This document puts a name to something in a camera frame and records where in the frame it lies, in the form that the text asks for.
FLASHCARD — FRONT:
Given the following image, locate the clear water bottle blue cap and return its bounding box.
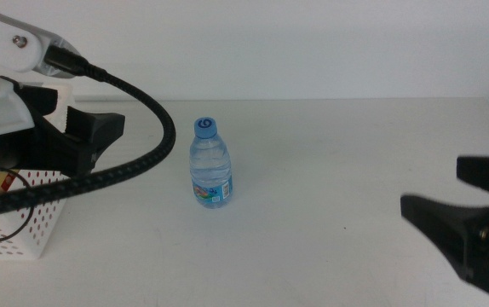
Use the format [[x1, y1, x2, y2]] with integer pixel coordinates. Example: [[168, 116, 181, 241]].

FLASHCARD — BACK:
[[188, 117, 233, 210]]

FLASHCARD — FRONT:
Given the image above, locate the thin black wire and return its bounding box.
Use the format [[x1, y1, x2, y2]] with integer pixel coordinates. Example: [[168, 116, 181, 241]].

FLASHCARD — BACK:
[[0, 167, 36, 243]]

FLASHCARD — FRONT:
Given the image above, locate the white perforated plastic basket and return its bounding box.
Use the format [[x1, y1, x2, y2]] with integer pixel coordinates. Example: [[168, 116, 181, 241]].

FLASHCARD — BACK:
[[0, 83, 76, 260]]

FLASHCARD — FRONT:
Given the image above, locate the thick braided black cable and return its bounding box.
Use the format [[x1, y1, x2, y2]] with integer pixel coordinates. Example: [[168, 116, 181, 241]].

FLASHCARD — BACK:
[[0, 44, 176, 218]]

